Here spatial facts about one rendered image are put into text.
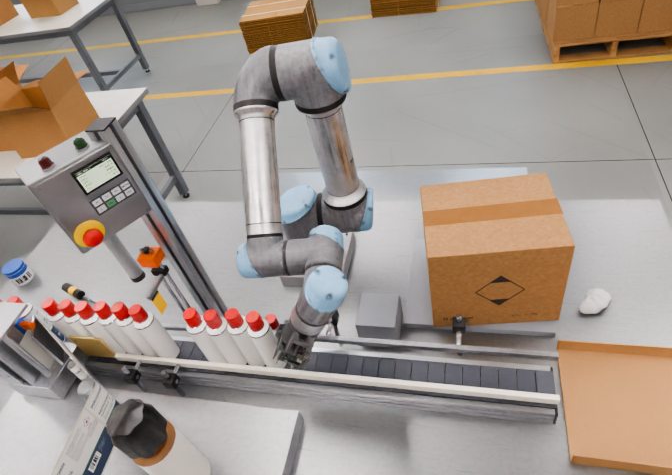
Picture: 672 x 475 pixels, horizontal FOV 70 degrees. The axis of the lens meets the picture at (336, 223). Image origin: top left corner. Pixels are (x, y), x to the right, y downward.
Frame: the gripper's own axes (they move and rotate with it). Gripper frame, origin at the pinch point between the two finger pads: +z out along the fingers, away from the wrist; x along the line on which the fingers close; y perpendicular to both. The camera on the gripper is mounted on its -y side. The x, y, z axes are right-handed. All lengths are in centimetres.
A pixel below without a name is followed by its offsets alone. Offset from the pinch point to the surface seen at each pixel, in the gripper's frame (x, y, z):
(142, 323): -34.4, 2.0, 6.8
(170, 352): -26.8, 1.9, 17.7
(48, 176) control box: -55, -2, -30
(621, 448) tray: 67, 10, -27
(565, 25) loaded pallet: 125, -310, 6
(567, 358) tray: 60, -10, -23
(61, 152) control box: -57, -9, -30
